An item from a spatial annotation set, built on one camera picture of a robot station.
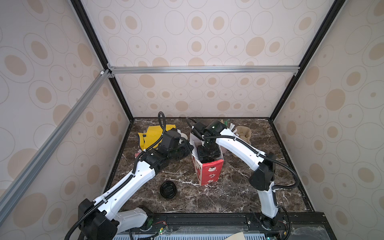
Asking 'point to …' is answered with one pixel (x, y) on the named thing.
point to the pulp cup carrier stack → (244, 133)
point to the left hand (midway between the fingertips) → (200, 146)
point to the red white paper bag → (206, 173)
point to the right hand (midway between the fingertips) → (208, 157)
